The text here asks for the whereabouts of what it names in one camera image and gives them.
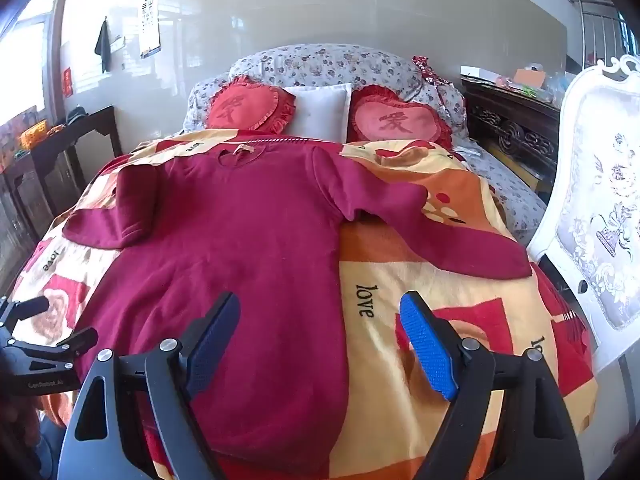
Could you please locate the orange red printed blanket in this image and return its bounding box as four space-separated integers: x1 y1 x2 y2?
10 129 601 480

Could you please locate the metal stair railing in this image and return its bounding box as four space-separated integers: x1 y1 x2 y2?
567 0 640 68

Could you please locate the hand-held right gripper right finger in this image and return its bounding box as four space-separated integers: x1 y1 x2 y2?
398 290 586 480

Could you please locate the orange basket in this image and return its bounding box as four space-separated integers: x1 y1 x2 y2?
19 119 50 150

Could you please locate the red heart pillow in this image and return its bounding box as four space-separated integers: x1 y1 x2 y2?
348 85 453 148
207 76 297 135

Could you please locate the window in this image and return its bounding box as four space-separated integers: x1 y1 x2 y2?
0 0 62 128

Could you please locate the dark carved wooden cabinet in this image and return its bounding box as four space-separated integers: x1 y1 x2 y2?
460 76 563 196

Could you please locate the orange box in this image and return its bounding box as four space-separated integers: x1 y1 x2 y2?
512 67 546 86

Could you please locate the person's left forearm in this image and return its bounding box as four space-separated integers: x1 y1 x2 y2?
0 400 46 480

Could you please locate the dark hanging garment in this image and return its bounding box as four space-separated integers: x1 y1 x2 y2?
94 17 112 75

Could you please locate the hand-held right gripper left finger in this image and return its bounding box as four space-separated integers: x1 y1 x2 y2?
64 291 242 480

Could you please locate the dark red sweater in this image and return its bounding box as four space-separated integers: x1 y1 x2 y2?
62 142 533 473

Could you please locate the dark wooden table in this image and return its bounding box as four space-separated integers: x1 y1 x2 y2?
0 106 123 281

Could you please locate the floral bed sheet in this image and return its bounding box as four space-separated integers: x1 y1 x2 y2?
452 137 548 246

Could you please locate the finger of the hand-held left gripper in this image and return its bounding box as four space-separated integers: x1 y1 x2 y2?
0 296 51 332
0 327 99 377

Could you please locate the white box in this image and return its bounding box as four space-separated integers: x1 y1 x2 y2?
460 65 501 80

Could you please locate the floral pillow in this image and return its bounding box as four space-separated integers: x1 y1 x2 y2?
182 44 468 141

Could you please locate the white ornate chair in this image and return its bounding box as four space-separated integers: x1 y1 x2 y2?
525 55 640 376

